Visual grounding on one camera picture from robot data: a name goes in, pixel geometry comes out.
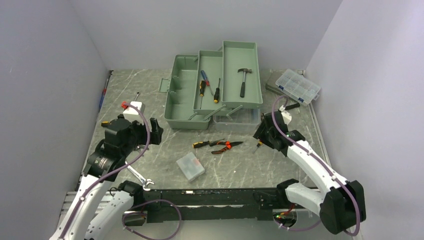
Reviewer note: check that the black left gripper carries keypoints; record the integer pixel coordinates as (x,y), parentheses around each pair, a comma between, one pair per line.
(156,131)

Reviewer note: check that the blue red handled screwdriver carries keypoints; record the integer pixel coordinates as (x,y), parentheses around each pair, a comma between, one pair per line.
(207,82)

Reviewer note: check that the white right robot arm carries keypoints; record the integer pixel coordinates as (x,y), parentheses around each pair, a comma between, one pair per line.
(318,179)

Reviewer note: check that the blue red tool at wall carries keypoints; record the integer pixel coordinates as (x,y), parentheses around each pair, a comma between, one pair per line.
(103,93)

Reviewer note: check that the orange handled screwdriver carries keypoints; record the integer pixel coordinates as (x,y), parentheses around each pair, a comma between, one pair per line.
(259,144)

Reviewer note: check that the black handled hammer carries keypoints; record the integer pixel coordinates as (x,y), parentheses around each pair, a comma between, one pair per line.
(245,71)

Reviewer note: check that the yellow black handled screwdriver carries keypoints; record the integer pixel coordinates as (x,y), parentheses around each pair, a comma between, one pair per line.
(216,96)

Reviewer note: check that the yellow black tool handle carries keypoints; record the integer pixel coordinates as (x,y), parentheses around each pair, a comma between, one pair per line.
(104,124)

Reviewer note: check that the silver combination wrench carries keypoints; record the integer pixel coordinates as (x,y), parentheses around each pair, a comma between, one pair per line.
(140,177)

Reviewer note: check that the green toolbox with clear lid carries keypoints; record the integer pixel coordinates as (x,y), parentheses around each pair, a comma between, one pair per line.
(232,112)

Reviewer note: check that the small clear screw box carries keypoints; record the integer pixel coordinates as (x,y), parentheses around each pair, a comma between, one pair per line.
(190,166)

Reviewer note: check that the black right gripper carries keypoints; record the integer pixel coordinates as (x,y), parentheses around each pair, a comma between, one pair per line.
(260,134)

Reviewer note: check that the orange black long nose pliers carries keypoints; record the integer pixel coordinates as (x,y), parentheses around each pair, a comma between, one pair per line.
(227,146)

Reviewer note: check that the aluminium frame rail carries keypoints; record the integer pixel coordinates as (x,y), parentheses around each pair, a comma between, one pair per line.
(338,209)

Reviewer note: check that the small claw hammer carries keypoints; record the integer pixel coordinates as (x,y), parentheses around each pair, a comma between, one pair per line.
(292,106)

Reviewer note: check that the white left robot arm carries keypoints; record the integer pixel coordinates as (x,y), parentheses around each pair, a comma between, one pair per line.
(99,182)

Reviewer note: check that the small yellow black screwdriver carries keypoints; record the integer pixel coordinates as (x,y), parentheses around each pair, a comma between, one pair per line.
(205,143)

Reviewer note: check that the clear compartment organizer box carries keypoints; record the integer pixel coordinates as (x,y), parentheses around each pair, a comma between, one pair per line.
(297,87)

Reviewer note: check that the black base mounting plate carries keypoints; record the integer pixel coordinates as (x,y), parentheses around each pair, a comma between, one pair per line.
(160,205)

